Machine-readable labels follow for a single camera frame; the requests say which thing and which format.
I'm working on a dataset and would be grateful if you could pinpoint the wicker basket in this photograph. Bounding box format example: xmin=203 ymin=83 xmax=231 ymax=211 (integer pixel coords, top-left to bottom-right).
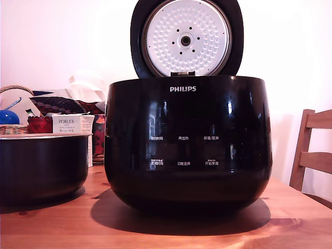
xmin=0 ymin=84 xmax=36 ymax=135

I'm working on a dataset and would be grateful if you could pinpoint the blue round ball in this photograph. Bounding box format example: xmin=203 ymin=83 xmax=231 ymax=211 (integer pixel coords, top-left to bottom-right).
xmin=0 ymin=109 xmax=21 ymax=126

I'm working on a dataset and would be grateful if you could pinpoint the red floral box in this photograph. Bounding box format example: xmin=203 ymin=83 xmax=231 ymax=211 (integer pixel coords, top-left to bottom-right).
xmin=92 ymin=113 xmax=106 ymax=165

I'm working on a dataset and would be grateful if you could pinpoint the wooden chair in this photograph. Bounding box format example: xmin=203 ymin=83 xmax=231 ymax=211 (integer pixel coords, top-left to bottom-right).
xmin=289 ymin=108 xmax=332 ymax=203

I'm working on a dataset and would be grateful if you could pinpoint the white Porlex box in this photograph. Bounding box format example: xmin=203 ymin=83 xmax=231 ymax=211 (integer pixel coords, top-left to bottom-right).
xmin=51 ymin=113 xmax=95 ymax=168

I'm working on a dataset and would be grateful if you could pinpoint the white plate with blue mark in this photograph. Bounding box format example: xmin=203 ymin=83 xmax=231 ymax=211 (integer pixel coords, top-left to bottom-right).
xmin=0 ymin=89 xmax=42 ymax=126

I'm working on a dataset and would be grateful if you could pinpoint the dark patterned cushion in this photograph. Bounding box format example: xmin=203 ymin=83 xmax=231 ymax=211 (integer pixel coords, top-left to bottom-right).
xmin=29 ymin=95 xmax=106 ymax=118

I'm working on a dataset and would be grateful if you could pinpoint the rice cooker lid with steel plate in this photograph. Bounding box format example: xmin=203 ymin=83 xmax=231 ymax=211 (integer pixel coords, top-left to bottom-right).
xmin=130 ymin=0 xmax=244 ymax=78

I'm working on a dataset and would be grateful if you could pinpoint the white cloth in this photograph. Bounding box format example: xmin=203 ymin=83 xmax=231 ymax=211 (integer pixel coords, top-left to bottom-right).
xmin=66 ymin=70 xmax=109 ymax=105

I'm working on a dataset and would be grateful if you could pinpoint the black pot with metal rim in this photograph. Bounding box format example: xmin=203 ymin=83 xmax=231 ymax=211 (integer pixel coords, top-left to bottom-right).
xmin=0 ymin=133 xmax=93 ymax=206

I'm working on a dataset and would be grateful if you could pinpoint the black Philips rice cooker body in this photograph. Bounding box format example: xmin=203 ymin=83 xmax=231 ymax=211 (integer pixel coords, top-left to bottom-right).
xmin=104 ymin=75 xmax=273 ymax=217

